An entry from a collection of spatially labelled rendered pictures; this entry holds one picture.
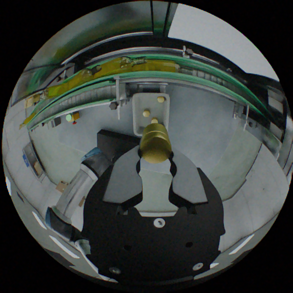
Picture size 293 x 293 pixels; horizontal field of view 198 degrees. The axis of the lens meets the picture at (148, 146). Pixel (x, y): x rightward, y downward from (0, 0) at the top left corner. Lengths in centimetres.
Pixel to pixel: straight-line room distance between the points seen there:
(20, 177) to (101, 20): 628
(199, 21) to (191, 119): 56
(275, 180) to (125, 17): 374
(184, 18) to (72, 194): 65
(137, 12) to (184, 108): 55
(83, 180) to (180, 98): 62
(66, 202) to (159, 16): 64
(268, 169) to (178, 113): 342
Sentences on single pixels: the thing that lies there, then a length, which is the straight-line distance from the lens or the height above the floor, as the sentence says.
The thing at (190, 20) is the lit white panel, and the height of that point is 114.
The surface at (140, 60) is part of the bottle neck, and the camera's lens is 32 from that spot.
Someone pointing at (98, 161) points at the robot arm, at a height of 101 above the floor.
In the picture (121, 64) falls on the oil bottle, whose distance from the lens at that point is 34.
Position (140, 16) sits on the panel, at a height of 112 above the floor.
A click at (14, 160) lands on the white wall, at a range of 615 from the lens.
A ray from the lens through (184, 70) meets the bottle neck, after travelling 41.
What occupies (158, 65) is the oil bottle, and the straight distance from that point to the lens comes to 38.
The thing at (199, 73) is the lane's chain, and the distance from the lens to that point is 49.
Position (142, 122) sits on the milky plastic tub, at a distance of 56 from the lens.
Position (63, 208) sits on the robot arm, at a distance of 44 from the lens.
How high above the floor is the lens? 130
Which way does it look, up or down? 59 degrees down
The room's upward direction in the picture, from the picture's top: 175 degrees counter-clockwise
